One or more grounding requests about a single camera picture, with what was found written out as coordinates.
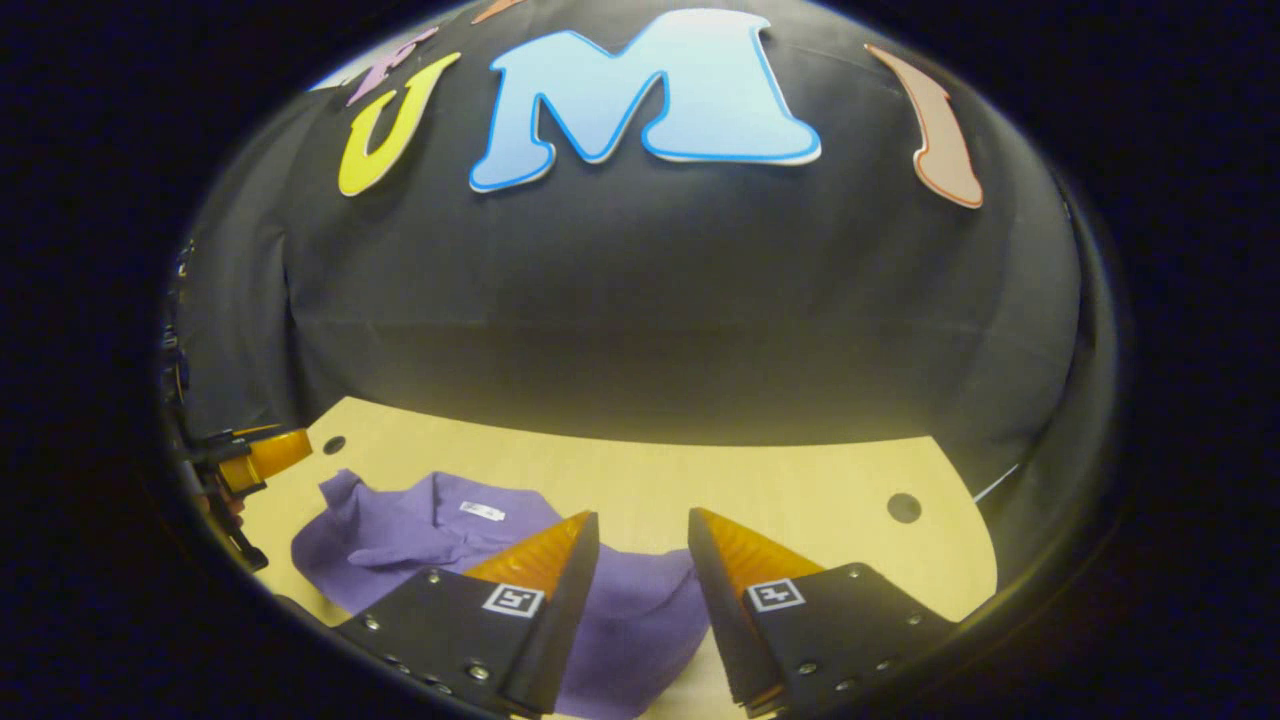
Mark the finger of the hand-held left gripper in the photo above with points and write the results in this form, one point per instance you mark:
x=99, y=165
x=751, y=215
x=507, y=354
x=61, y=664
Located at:
x=228, y=515
x=270, y=452

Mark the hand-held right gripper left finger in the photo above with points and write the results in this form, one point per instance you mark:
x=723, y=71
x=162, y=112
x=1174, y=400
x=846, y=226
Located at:
x=565, y=620

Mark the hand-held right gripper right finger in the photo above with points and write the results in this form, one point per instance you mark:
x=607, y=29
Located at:
x=725, y=630

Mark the purple polo shirt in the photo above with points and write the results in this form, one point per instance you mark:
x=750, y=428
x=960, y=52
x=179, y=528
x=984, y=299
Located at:
x=400, y=540

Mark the black backdrop cloth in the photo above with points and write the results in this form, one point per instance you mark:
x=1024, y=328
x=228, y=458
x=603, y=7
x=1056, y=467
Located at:
x=650, y=300

